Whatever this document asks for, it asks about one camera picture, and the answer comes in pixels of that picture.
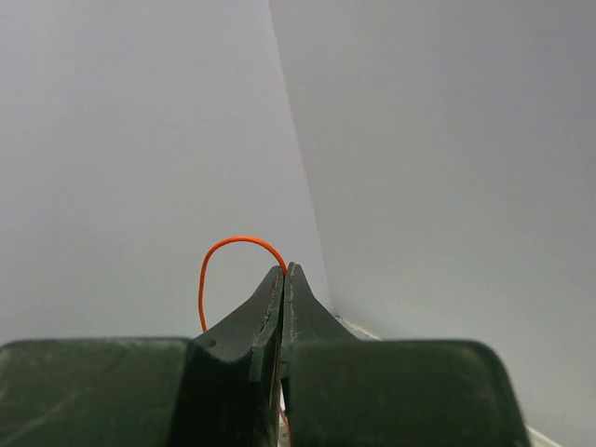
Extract back aluminium rail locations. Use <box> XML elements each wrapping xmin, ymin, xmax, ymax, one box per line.
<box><xmin>335</xmin><ymin>316</ymin><xmax>380</xmax><ymax>341</ymax></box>

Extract orange wire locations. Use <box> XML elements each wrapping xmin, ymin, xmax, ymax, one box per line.
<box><xmin>198</xmin><ymin>236</ymin><xmax>289</xmax><ymax>332</ymax></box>

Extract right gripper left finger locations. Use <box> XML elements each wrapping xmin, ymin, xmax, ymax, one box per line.
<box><xmin>1</xmin><ymin>267</ymin><xmax>284</xmax><ymax>446</ymax></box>

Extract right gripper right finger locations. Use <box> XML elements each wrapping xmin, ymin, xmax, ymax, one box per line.
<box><xmin>281</xmin><ymin>264</ymin><xmax>530</xmax><ymax>446</ymax></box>

